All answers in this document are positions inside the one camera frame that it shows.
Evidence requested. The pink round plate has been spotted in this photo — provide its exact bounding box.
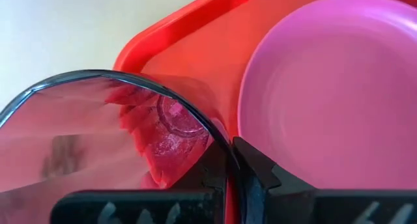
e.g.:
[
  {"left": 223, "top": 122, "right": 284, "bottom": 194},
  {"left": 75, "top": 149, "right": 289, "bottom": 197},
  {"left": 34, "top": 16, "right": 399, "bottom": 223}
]
[{"left": 237, "top": 0, "right": 417, "bottom": 191}]

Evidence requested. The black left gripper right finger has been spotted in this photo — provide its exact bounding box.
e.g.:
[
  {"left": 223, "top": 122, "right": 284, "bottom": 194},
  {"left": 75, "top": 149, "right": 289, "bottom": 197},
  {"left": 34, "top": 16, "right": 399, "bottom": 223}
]
[{"left": 232, "top": 136, "right": 317, "bottom": 224}]

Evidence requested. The red translucent cup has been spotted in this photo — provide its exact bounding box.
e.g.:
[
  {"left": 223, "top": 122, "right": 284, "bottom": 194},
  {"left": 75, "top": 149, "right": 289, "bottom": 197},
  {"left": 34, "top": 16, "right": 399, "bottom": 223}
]
[{"left": 0, "top": 69, "right": 236, "bottom": 224}]

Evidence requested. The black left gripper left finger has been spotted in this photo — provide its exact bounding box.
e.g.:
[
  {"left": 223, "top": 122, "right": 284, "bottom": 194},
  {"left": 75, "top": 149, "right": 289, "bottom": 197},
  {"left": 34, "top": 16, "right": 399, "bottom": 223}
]
[{"left": 171, "top": 141, "right": 229, "bottom": 192}]

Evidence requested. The red plastic tray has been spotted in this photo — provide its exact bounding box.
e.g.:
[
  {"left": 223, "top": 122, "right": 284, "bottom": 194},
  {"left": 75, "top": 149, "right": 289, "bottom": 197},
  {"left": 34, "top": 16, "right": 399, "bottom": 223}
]
[{"left": 112, "top": 0, "right": 417, "bottom": 224}]

